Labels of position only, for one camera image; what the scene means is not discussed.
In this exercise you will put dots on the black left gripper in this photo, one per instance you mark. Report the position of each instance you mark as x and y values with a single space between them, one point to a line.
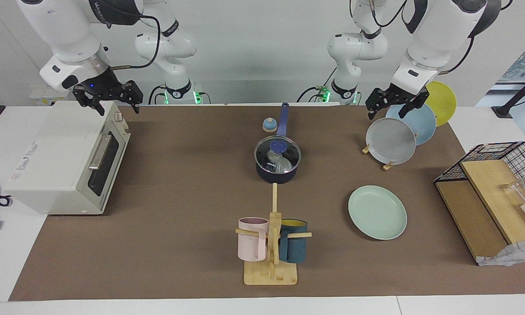
400 95

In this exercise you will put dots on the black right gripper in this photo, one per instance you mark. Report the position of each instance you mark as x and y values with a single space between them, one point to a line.
98 85

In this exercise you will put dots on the glass lid with blue knob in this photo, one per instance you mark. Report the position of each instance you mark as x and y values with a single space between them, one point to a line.
278 145

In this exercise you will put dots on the clear vermicelli packet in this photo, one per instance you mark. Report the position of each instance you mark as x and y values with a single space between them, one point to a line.
280 164

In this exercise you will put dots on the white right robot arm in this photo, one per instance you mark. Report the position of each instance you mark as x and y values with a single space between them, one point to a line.
70 39

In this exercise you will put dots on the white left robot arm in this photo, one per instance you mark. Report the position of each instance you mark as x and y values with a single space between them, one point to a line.
432 39

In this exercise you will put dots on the light blue plate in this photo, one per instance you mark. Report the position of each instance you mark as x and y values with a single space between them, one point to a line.
422 122

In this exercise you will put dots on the grey plate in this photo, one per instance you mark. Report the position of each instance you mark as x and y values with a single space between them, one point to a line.
390 142

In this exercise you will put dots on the yellow plate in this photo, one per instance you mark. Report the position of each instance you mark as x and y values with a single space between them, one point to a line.
443 103

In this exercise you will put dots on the wooden plate rack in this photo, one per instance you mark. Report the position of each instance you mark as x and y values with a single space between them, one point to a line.
388 166

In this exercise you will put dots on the mint green plate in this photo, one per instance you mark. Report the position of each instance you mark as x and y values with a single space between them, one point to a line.
378 213

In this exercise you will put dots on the cream toaster oven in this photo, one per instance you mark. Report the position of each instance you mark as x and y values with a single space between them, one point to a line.
57 166

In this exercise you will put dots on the brown table mat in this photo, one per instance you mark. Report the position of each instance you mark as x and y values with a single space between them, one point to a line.
179 175

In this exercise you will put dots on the light wooden board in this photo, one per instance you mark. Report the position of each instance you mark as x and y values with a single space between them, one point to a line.
494 192

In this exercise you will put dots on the cork topped wooden board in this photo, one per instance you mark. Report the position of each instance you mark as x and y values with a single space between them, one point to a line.
472 218

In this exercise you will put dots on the clear glass cup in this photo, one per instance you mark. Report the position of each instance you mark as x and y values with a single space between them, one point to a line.
513 190

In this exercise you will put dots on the teal mug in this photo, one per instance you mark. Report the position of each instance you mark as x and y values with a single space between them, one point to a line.
295 247

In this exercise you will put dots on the grey patterned bag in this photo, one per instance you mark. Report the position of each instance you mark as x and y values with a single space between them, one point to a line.
511 253

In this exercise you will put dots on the pink mug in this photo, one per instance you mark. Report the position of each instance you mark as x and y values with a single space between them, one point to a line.
250 245

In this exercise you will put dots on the wooden mug tree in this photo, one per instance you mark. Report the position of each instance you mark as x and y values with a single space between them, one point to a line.
271 274

